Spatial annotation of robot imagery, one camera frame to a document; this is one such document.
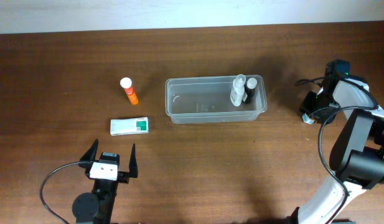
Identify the dark bottle white cap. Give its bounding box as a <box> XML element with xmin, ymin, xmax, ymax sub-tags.
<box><xmin>243</xmin><ymin>78</ymin><xmax>258</xmax><ymax>104</ymax></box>

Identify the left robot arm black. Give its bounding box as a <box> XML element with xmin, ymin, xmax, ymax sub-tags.
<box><xmin>72</xmin><ymin>139</ymin><xmax>138</xmax><ymax>223</ymax></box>

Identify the orange tablet tube white cap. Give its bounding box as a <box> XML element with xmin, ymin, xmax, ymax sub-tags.
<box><xmin>119</xmin><ymin>77</ymin><xmax>139</xmax><ymax>105</ymax></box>

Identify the white spray bottle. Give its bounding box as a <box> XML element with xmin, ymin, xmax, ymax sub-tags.
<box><xmin>230</xmin><ymin>74</ymin><xmax>246</xmax><ymax>107</ymax></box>

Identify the small jar gold lid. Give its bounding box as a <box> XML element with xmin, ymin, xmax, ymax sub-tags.
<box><xmin>302</xmin><ymin>113</ymin><xmax>316</xmax><ymax>124</ymax></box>

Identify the white green medicine box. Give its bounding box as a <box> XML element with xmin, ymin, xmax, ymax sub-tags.
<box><xmin>110</xmin><ymin>117</ymin><xmax>149</xmax><ymax>136</ymax></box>

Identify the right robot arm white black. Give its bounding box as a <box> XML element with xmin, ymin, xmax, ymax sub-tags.
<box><xmin>286</xmin><ymin>59</ymin><xmax>384</xmax><ymax>223</ymax></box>

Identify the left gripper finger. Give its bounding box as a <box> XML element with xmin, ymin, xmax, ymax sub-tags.
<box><xmin>80</xmin><ymin>139</ymin><xmax>99</xmax><ymax>162</ymax></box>
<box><xmin>129</xmin><ymin>144</ymin><xmax>138</xmax><ymax>178</ymax></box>

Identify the clear plastic container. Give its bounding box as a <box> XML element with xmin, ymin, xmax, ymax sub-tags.
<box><xmin>165</xmin><ymin>75</ymin><xmax>268</xmax><ymax>124</ymax></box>

